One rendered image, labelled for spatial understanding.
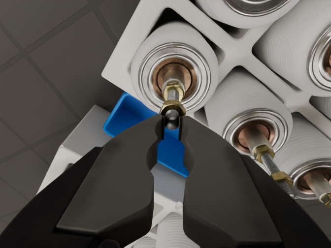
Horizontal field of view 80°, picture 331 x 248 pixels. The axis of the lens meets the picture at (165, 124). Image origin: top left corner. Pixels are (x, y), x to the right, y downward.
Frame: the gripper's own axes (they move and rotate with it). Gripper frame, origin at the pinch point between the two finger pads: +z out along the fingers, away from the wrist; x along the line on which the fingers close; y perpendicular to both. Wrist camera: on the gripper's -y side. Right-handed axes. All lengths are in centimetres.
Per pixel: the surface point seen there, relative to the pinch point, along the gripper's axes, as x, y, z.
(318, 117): 22.0, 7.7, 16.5
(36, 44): -30.8, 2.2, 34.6
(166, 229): 0.2, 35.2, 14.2
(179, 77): 0.5, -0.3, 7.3
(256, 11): 6.8, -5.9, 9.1
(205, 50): 2.9, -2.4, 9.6
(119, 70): -7.6, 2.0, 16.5
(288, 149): 16.2, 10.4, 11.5
